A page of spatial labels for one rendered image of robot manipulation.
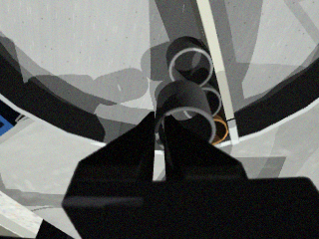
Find grey metal bushing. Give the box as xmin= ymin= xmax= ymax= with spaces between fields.
xmin=183 ymin=79 xmax=222 ymax=119
xmin=166 ymin=36 xmax=213 ymax=87
xmin=155 ymin=80 xmax=216 ymax=149

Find blue plastic tray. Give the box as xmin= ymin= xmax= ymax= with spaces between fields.
xmin=0 ymin=100 xmax=20 ymax=136

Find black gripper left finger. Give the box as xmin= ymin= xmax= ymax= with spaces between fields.
xmin=70 ymin=112 xmax=155 ymax=182

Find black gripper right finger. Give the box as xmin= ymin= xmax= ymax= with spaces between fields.
xmin=163 ymin=115 xmax=248 ymax=180

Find bronze bushing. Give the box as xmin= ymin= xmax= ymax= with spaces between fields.
xmin=211 ymin=110 xmax=228 ymax=144

